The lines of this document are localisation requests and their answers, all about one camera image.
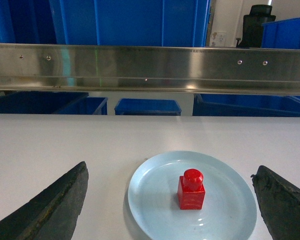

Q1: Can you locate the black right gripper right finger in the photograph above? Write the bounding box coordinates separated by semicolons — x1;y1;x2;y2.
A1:
251;165;300;240

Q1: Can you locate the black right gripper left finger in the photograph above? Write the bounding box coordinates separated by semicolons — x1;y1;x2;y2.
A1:
0;161;89;240

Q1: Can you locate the red toy block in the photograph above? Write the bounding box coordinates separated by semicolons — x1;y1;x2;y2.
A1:
177;168;206;210

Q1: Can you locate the light blue plate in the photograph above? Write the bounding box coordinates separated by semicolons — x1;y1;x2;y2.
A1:
128;151;257;240

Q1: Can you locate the small blue bin behind table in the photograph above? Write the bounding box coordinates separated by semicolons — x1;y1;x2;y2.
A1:
114;98;182;116

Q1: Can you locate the blue bin at right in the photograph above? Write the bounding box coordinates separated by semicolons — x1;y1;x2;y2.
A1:
261;17;300;50

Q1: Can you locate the black office chair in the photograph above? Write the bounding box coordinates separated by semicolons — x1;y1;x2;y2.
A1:
236;4;276;48

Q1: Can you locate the large blue bin upper shelf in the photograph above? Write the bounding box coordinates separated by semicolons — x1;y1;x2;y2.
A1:
49;0;210;47

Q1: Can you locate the stainless steel shelf rail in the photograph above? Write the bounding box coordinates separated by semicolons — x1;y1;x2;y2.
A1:
0;43;300;96

